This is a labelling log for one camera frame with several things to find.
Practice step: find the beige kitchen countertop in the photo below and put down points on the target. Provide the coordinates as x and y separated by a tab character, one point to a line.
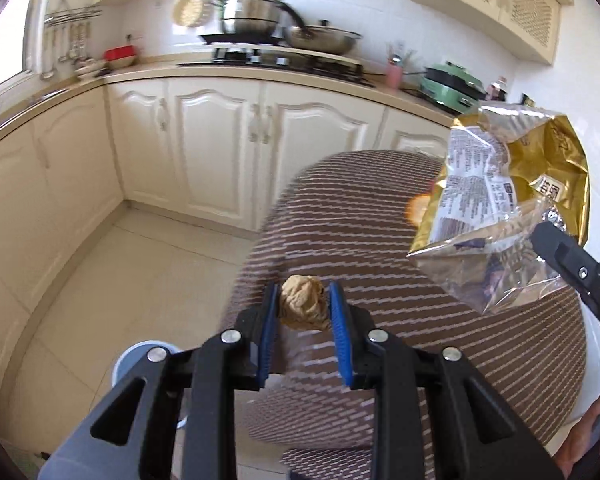
130	72

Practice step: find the green electric cooker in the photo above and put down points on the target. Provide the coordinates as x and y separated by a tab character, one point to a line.
452	85

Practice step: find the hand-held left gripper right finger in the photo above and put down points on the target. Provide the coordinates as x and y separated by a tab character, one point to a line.
342	340

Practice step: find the round woven trivet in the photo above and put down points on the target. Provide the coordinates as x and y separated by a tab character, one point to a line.
190	10

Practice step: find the brown paper ball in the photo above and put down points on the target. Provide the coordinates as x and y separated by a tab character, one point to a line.
302	302

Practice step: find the cream lower kitchen cabinets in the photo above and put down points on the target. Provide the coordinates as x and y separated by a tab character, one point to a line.
220	150

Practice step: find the black frying pan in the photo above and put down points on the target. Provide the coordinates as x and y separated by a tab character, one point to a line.
235	38

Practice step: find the red bowl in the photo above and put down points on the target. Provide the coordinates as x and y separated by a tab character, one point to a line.
120	54

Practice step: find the steel wok with lid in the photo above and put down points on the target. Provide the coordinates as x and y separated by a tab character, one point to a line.
322	40

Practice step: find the pink utensil holder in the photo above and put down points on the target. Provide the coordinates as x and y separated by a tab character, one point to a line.
393	72

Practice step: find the cream lattice wall cabinet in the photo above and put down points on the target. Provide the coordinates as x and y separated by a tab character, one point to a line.
500	0

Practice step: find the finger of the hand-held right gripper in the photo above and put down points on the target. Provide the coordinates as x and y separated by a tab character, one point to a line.
565	255

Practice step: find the round light blue stool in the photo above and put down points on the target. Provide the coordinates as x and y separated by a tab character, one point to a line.
142	355

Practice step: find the hanging utensil rack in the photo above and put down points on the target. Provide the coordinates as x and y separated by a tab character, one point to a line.
70	35

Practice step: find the gold and clear snack bag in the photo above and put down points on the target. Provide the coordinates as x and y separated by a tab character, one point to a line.
480	185

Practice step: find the black gas stove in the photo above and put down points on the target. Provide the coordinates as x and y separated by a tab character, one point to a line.
280	60

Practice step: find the window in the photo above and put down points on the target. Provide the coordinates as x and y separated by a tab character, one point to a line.
5	25

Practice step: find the person's right hand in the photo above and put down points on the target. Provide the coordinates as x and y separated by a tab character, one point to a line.
577	440

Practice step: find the stacked steel pots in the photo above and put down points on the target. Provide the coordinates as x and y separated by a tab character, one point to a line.
250	10

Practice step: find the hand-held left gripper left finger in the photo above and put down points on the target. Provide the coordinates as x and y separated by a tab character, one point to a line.
267	340

